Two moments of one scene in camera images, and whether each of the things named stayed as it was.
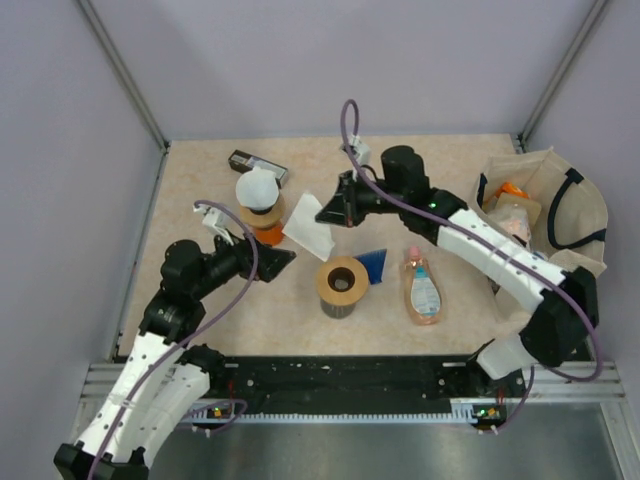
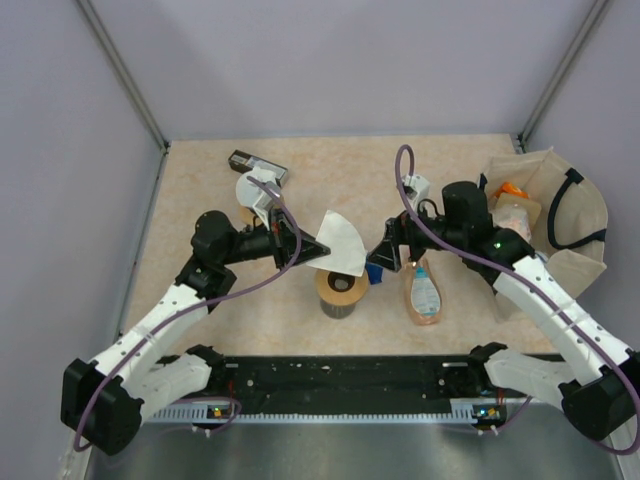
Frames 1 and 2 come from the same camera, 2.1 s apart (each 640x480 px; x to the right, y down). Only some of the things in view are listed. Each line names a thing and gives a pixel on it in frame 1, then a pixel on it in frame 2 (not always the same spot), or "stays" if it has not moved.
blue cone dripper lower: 374,261 stays
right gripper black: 341,209 -> 387,253
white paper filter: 304,229 -> 347,252
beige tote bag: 572,230 stays
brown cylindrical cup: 347,297 stays
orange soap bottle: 423,296 stays
